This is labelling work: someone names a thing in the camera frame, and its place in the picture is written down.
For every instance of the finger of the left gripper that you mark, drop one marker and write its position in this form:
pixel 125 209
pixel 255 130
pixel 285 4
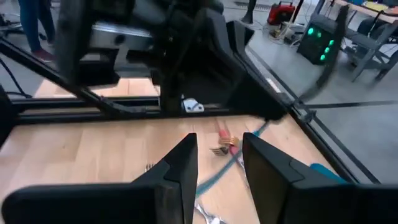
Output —
pixel 73 40
pixel 242 77

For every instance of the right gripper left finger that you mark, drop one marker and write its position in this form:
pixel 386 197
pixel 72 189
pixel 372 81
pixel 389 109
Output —
pixel 124 205

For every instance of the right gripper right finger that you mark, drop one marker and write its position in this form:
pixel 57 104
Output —
pixel 311 205

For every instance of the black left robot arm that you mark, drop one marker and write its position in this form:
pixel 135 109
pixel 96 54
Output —
pixel 169 87

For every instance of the person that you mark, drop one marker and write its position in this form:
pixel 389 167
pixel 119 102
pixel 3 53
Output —
pixel 31 25

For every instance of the gold metal fork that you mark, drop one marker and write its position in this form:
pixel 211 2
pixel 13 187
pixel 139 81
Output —
pixel 229 141

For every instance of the red equipment box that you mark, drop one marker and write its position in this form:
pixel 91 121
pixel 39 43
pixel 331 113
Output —
pixel 280 14

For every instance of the black computer with green lights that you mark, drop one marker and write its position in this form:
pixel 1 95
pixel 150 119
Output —
pixel 314 46

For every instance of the grey chair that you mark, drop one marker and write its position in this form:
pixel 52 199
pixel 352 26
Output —
pixel 367 40

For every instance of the wooden desk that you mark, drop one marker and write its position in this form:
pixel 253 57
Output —
pixel 373 11

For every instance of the white metal bracket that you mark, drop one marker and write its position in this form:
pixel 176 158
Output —
pixel 192 105

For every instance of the black aluminium table frame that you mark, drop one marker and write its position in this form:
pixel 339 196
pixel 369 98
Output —
pixel 62 116

